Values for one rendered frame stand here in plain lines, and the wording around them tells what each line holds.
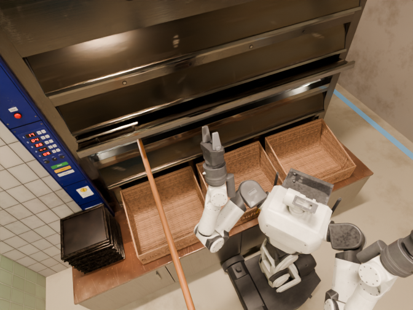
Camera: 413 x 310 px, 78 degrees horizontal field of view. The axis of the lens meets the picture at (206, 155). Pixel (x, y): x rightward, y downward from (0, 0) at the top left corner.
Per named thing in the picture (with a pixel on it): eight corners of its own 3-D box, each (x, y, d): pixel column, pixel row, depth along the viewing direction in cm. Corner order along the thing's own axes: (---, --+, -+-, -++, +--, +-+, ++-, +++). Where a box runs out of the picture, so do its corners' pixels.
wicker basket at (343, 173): (260, 158, 230) (263, 136, 209) (314, 138, 240) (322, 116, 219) (291, 202, 200) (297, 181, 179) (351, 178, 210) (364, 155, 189)
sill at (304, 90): (93, 160, 168) (91, 156, 165) (323, 83, 203) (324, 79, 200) (94, 166, 164) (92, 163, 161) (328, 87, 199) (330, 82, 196)
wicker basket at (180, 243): (129, 208, 207) (118, 189, 186) (195, 184, 218) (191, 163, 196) (142, 266, 177) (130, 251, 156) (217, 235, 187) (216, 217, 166)
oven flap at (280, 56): (73, 134, 141) (55, 100, 131) (341, 51, 176) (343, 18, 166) (73, 137, 137) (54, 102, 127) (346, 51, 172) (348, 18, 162)
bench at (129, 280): (98, 255, 243) (69, 229, 199) (314, 167, 290) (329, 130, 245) (107, 320, 208) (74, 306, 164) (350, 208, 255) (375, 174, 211)
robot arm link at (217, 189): (203, 168, 103) (207, 192, 108) (204, 182, 93) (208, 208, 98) (232, 165, 103) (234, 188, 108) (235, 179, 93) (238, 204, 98)
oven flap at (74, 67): (47, 95, 121) (24, 51, 111) (355, 9, 156) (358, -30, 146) (45, 98, 117) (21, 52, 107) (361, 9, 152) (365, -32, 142)
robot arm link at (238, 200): (228, 198, 126) (246, 176, 127) (243, 210, 125) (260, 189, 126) (229, 200, 115) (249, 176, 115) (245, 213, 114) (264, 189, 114)
